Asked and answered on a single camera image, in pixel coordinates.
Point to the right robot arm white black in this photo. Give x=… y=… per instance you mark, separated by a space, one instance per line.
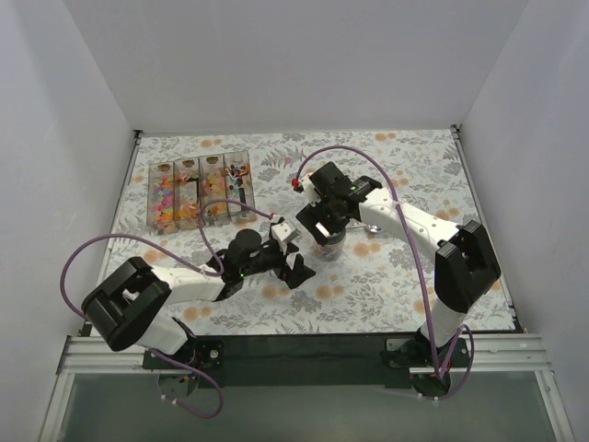
x=465 y=266

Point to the floral table mat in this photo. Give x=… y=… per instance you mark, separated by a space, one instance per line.
x=373 y=286

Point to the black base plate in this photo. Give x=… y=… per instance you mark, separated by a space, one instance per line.
x=412 y=363
x=204 y=355

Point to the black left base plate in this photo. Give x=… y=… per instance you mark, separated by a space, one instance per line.
x=204 y=355

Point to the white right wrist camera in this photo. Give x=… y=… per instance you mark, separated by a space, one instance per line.
x=305 y=186

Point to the clear glass jar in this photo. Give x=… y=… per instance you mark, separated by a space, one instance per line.
x=328 y=254

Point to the clear compartment candy box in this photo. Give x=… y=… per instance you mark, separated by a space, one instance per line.
x=211 y=188

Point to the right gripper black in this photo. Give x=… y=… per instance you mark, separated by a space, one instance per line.
x=323 y=218

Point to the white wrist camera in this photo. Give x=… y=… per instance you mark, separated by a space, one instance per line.
x=283 y=230
x=305 y=186

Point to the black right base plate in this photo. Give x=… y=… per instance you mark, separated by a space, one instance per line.
x=412 y=363

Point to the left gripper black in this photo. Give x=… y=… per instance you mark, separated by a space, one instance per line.
x=285 y=260

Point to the round metal jar lid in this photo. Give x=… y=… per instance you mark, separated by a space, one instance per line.
x=334 y=241

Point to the metal candy scoop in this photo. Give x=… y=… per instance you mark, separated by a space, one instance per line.
x=367 y=227

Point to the aluminium frame rail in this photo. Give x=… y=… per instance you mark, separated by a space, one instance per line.
x=306 y=388

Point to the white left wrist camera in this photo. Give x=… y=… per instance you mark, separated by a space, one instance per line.
x=283 y=230

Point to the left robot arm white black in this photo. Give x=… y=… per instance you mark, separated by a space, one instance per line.
x=125 y=307

